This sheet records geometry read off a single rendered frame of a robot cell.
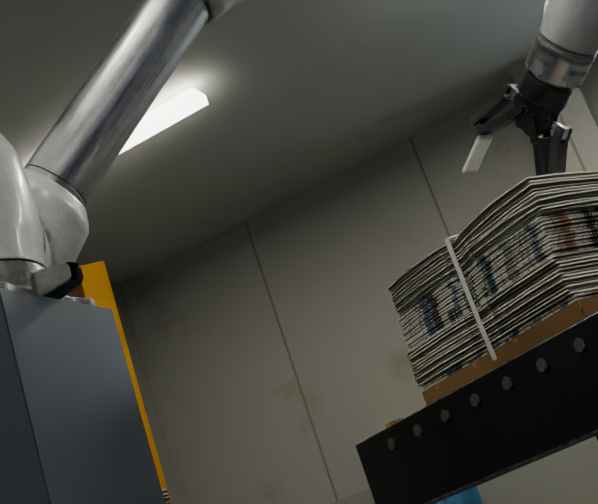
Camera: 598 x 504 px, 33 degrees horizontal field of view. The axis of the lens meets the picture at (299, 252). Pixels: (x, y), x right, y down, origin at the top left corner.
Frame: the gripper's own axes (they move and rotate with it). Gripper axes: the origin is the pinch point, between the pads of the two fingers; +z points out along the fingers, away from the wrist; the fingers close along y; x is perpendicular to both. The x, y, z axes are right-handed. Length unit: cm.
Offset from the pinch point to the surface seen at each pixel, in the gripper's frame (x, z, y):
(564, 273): -14.0, -6.0, 26.6
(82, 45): 52, 113, -265
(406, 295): -12.7, 17.8, 2.5
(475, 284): -13.4, 6.0, 14.2
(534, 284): -14.4, -1.7, 23.6
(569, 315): -14.6, -2.3, 30.7
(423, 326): -12.7, 19.4, 8.3
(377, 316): 260, 274, -242
